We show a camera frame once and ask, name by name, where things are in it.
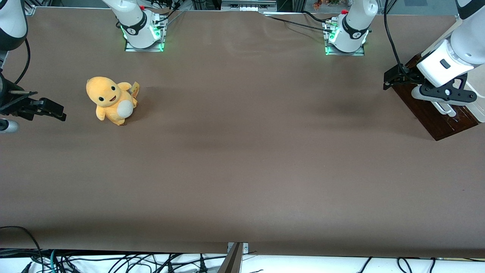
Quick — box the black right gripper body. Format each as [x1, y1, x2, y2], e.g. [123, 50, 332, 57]
[0, 71, 16, 114]

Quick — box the white drawer handle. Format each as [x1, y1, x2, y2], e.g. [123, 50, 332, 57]
[431, 99, 457, 117]

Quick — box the orange plush toy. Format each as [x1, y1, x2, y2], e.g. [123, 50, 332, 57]
[86, 76, 140, 126]

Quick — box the brown table cover sheet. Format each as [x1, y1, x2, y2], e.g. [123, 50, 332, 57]
[0, 7, 485, 259]

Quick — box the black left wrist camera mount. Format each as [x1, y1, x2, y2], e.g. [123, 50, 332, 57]
[417, 73, 479, 107]

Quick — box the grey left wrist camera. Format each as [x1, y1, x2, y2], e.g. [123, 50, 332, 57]
[411, 86, 433, 101]

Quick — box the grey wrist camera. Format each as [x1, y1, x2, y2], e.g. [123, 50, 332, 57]
[0, 119, 19, 133]
[411, 86, 433, 101]

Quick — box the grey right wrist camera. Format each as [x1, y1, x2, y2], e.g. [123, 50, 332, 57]
[0, 119, 19, 133]

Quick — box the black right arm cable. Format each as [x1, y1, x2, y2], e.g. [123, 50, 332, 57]
[14, 37, 31, 85]

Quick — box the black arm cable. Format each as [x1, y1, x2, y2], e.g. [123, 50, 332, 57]
[14, 37, 31, 85]
[383, 0, 404, 73]

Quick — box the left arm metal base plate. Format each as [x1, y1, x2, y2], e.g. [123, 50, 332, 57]
[324, 19, 365, 56]

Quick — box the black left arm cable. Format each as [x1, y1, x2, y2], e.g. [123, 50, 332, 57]
[383, 0, 404, 73]

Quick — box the short black table cable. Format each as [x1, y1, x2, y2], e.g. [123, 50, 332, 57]
[301, 10, 329, 22]

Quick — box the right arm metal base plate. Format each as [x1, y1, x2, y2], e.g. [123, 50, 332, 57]
[124, 11, 167, 53]

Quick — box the long black table cable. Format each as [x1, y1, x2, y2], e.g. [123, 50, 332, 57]
[265, 15, 335, 33]

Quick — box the black looped floor cable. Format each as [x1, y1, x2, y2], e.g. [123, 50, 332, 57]
[0, 226, 43, 273]

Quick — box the black right base cable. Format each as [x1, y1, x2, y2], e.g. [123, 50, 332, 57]
[153, 0, 186, 25]

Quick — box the aluminium frame rail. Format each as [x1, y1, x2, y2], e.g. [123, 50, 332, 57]
[221, 0, 278, 13]

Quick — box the dark aluminium profile post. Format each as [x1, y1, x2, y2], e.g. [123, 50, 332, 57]
[217, 243, 243, 273]

